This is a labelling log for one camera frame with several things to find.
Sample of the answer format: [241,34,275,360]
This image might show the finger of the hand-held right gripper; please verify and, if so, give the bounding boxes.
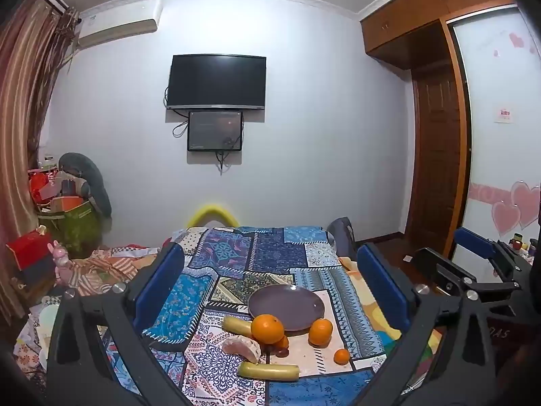
[454,227,523,282]
[412,246,480,297]

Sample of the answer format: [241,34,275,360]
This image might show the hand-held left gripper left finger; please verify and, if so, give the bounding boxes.
[46,243,199,406]

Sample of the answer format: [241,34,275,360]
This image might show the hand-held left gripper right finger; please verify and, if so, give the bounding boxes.
[356,243,503,406]

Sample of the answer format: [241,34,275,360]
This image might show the medium orange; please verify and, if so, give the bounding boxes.
[308,318,334,346]

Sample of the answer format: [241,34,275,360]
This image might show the short sugarcane piece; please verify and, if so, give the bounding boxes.
[222,315,255,340]

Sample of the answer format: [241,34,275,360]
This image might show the large orange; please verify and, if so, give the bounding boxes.
[251,314,285,344]

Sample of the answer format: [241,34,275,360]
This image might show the long sugarcane piece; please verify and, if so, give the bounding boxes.
[237,361,301,383]

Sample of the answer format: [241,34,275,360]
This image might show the orange striped cloth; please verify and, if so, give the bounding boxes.
[68,245,166,297]

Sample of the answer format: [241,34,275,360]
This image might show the dark blue bag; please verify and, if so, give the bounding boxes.
[327,217,360,260]

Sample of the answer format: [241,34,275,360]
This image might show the white heart-print wardrobe door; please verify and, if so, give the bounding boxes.
[448,4,541,263]

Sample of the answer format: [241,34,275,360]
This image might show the brown wooden door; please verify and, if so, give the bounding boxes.
[408,63,472,254]

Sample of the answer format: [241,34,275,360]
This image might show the green cardboard box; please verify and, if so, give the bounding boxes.
[38,199,104,258]

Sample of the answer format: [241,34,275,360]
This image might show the pink plush toy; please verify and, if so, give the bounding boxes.
[47,240,72,284]

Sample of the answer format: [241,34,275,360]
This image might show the blue patchwork blanket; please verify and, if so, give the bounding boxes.
[97,224,423,406]

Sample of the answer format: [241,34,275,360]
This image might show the red box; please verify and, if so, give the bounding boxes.
[6,230,53,270]

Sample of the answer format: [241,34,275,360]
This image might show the pile of red boxes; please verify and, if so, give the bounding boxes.
[28,168,83,213]

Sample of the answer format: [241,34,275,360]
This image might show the wooden wardrobe cabinets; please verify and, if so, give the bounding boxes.
[359,0,541,70]

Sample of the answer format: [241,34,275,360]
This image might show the white air conditioner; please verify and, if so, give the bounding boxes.
[77,0,163,49]

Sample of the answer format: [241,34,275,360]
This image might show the yellow ring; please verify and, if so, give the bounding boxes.
[187,204,240,227]

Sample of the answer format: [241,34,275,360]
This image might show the black monitor cable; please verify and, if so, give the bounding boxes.
[215,150,232,176]

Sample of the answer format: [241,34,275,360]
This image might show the small black wall monitor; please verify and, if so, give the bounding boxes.
[187,111,243,152]

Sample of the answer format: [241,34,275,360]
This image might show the black wall television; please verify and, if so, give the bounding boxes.
[166,54,267,111]

